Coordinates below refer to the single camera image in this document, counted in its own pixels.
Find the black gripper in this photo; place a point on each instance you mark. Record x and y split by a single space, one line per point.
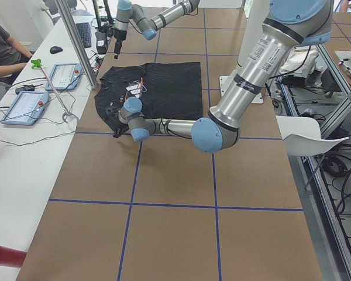
119 36
119 130

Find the black printed t-shirt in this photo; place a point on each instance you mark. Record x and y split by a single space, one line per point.
173 91

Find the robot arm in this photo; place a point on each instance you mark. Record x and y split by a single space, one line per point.
288 24
148 27

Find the black keyboard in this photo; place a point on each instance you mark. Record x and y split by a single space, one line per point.
84 32

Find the far blue teach pendant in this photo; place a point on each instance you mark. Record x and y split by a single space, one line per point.
66 76

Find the blue teach pendant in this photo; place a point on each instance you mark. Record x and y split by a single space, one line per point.
66 76
26 109

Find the black computer mouse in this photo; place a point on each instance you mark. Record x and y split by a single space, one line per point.
55 49

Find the near blue teach pendant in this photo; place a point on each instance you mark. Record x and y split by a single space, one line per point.
26 109

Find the seated person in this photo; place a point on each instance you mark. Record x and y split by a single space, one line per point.
13 57

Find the red cylinder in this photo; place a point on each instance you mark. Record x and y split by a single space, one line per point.
10 257

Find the white plastic chair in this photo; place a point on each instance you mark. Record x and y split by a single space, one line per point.
302 136

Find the aluminium frame post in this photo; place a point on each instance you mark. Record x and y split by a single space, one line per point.
69 23

